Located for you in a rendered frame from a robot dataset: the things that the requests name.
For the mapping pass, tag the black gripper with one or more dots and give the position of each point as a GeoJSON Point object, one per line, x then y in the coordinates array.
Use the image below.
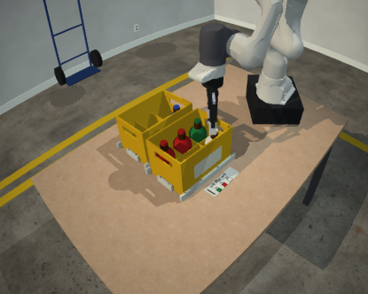
{"type": "Point", "coordinates": [212, 88]}

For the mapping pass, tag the yellow divided crate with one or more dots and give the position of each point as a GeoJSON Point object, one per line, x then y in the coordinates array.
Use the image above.
{"type": "Point", "coordinates": [145, 113]}
{"type": "Point", "coordinates": [188, 168]}

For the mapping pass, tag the blue bottle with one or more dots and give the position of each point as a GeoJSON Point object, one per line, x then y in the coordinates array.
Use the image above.
{"type": "Point", "coordinates": [176, 107]}

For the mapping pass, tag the white paper pick list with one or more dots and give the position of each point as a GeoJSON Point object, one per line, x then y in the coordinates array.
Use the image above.
{"type": "Point", "coordinates": [221, 182]}

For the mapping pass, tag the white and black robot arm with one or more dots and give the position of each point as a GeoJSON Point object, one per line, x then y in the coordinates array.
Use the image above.
{"type": "Point", "coordinates": [217, 43]}

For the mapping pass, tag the white bottle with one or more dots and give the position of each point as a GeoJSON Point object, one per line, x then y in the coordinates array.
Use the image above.
{"type": "Point", "coordinates": [211, 137]}

